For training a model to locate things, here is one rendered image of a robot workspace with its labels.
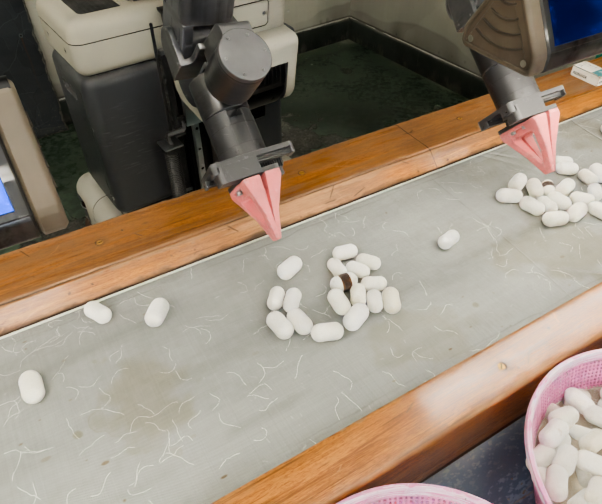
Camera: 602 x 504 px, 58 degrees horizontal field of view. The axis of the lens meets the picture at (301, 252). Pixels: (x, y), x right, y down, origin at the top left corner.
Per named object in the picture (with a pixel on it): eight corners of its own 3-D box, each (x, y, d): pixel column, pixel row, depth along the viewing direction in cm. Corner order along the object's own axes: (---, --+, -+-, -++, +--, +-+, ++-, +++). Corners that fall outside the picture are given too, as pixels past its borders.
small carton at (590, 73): (569, 74, 105) (573, 64, 103) (581, 70, 106) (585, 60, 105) (596, 87, 101) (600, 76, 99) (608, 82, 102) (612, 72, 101)
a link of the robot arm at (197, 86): (223, 78, 67) (180, 87, 65) (240, 49, 61) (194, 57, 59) (244, 129, 67) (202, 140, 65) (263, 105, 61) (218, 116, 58)
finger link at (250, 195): (323, 220, 62) (292, 144, 62) (268, 241, 59) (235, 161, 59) (302, 232, 68) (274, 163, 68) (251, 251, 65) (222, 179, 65)
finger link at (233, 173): (305, 227, 61) (273, 150, 61) (248, 248, 58) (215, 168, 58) (286, 238, 67) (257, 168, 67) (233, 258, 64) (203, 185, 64)
